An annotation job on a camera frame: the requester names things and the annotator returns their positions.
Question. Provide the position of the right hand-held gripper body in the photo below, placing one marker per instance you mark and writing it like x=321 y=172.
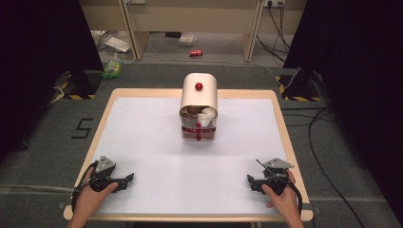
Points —
x=275 y=177

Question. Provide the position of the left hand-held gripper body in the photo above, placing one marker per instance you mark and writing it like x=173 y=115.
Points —
x=104 y=164

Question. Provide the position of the cream roll-top storage box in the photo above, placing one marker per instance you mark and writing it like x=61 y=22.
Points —
x=199 y=95

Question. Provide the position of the person's right hand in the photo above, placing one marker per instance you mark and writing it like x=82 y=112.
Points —
x=283 y=201

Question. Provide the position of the person's left hand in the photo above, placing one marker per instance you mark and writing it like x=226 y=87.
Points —
x=90 y=199

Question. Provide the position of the white table mat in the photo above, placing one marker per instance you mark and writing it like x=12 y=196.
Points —
x=152 y=152

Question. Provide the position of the wooden table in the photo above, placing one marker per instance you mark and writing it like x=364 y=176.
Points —
x=286 y=133

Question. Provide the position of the white cup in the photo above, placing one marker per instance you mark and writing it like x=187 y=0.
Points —
x=207 y=114

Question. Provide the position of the black stand base striped tape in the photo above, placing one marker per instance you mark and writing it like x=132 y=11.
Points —
x=299 y=87
x=83 y=85

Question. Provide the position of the green packet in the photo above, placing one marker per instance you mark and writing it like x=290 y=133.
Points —
x=112 y=68

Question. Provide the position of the black curtain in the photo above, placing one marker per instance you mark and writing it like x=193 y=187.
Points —
x=38 y=63
x=358 y=79

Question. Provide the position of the crumpled white plastic wrap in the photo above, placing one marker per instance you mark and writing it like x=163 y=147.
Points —
x=114 y=42

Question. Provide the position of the red drink can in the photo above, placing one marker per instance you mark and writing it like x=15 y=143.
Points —
x=195 y=52

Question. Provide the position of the clear plastic bag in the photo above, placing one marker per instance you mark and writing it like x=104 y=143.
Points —
x=187 y=40

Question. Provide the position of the beige desk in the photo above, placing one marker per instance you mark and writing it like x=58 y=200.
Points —
x=196 y=15

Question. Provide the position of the white wall power outlet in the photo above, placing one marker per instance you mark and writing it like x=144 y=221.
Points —
x=274 y=2

